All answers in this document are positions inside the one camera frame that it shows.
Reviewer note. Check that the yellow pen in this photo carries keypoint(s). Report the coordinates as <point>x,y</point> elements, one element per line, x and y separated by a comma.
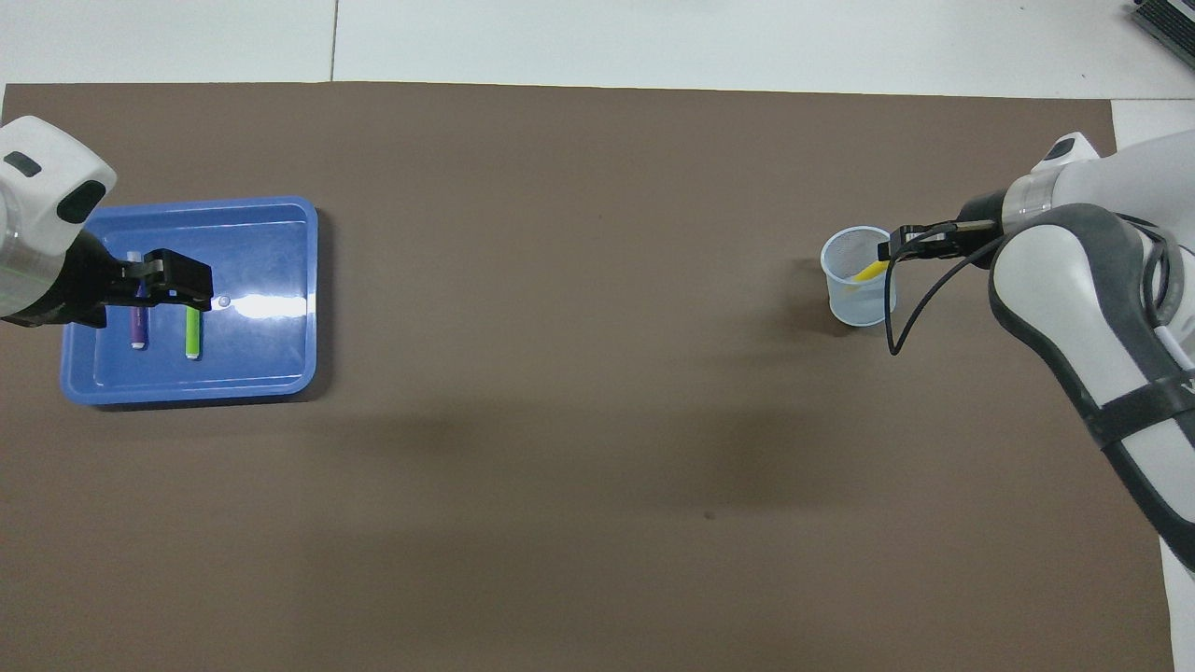
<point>873,271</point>

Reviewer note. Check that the green pen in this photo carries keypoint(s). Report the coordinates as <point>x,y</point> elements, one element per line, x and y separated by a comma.
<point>193,336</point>

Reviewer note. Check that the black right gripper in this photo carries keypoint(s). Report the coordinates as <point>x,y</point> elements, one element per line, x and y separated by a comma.
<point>982,229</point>

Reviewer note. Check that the purple pen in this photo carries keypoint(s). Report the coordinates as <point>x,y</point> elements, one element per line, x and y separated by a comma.
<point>138,328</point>

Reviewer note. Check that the grey ribbed device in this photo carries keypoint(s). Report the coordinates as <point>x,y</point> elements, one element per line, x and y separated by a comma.
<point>1172,19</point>

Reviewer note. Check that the blue plastic tray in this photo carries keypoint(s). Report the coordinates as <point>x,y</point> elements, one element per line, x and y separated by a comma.
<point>261,364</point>

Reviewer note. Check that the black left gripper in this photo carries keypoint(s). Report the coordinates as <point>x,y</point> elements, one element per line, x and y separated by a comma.
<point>84,294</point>

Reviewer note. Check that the clear plastic cup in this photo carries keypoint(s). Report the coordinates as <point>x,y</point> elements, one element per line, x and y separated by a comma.
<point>859,303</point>

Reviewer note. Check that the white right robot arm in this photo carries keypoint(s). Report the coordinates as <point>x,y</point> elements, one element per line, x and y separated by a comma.
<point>1074,280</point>

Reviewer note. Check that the brown paper table mat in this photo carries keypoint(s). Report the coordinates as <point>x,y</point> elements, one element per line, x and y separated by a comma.
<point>560,420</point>

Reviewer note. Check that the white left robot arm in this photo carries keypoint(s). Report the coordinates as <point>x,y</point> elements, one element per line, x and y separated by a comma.
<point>37,187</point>

